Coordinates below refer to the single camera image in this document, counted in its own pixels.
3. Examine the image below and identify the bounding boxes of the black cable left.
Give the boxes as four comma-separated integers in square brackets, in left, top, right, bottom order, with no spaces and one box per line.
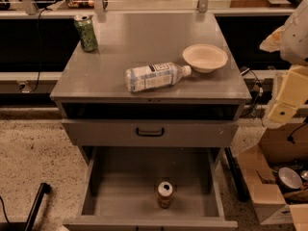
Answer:
[30,7,52,93]

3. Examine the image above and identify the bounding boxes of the black metal leg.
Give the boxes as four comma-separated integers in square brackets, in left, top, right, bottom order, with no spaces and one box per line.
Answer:
[24,183,51,231]

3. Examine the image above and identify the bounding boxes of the white paper bowl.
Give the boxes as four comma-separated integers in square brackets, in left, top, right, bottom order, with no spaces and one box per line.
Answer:
[182,44,228,73]

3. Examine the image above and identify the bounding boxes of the clear plastic water bottle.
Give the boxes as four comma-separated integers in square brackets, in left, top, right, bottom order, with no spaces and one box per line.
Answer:
[125,63,192,92]

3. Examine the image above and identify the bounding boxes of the grey metal drawer cabinet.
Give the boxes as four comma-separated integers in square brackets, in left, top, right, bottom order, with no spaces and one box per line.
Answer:
[49,11,253,231]

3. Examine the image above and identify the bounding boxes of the orange soda can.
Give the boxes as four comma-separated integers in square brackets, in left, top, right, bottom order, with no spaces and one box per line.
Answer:
[157,181,173,209]

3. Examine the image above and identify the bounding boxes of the green soda can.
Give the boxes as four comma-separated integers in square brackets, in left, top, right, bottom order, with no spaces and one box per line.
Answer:
[74,14,98,52]

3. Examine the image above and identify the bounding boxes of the black cables right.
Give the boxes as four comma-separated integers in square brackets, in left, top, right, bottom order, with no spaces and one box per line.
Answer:
[240,65,265,118]

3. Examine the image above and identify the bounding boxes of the white bowl in box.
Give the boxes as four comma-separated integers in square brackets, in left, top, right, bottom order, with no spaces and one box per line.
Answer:
[278,167,302,190]

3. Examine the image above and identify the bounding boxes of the black pole by cabinet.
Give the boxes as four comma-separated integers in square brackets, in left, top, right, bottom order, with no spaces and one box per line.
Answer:
[224,147,249,202]

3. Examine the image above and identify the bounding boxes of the open grey middle drawer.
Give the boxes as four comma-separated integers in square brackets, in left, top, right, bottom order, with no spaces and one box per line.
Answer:
[64,147,238,231]

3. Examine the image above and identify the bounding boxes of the black drawer handle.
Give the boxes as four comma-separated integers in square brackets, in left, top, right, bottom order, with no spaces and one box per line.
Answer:
[136,127,165,137]

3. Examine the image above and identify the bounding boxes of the brown cardboard box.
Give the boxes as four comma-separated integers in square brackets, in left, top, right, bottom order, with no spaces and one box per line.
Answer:
[237,123,308,231]

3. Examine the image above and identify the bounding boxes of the closed grey top drawer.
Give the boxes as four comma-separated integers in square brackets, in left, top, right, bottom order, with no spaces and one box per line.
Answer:
[63,119,238,147]

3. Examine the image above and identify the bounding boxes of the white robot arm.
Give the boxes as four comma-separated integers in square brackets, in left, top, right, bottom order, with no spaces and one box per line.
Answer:
[260,0,308,128]

